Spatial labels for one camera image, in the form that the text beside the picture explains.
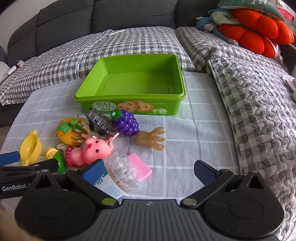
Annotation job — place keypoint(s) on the clear cotton swab jar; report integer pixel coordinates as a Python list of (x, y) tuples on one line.
[(122, 177)]

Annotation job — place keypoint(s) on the grey gingham sofa cover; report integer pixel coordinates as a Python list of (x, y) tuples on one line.
[(69, 53), (208, 44)]

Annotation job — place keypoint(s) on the toy corn cob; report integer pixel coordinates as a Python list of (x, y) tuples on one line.
[(60, 160)]

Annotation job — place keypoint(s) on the orange pumpkin cushion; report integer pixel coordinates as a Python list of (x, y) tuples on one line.
[(249, 40), (266, 25)]

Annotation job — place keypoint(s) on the dark grey sofa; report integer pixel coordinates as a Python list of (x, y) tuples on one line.
[(69, 16)]

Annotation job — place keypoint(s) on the orange toy pumpkin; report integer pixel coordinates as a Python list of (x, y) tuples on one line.
[(67, 135)]

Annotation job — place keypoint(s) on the white paper box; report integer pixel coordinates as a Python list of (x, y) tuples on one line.
[(5, 70)]

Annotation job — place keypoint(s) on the blue plush toy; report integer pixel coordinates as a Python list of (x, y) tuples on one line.
[(208, 23)]

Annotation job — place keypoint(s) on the pink ribbed plastic toy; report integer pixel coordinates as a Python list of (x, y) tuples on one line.
[(70, 158)]

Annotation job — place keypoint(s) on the small pink white object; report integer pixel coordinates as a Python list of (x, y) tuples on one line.
[(20, 62)]

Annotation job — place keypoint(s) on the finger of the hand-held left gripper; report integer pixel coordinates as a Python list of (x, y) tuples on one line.
[(9, 158), (46, 165)]

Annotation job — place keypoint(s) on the purple toy grapes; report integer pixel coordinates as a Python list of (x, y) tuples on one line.
[(127, 122)]

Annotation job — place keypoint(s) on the pink plastic block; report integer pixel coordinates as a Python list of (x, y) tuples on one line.
[(141, 169)]

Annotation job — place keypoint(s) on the dark hair claw clip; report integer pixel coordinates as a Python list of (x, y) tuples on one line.
[(99, 121)]

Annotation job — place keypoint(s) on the yellow toy pot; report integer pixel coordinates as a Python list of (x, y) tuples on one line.
[(30, 148)]

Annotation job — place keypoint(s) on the grey quilted patterned blanket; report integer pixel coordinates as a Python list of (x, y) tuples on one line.
[(261, 115)]

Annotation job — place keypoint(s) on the person's left forearm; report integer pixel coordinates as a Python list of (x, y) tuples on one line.
[(5, 227)]

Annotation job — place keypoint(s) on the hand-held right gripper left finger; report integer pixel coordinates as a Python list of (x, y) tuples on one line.
[(94, 171)]

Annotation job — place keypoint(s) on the green plastic box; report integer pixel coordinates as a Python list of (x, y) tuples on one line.
[(138, 78)]

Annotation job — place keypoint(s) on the white stick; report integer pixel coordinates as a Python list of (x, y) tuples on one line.
[(116, 32)]

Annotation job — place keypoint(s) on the pink squeaky animal toy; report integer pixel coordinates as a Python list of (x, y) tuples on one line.
[(94, 150)]

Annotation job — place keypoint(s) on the light grid pattern sheet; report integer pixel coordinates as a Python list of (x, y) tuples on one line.
[(185, 143)]

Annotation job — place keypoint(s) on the green patterned pillow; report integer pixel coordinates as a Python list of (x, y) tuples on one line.
[(249, 5)]

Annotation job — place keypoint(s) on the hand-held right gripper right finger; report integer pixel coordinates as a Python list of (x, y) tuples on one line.
[(204, 173)]

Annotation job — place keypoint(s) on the pink book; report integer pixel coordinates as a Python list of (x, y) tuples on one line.
[(290, 82)]

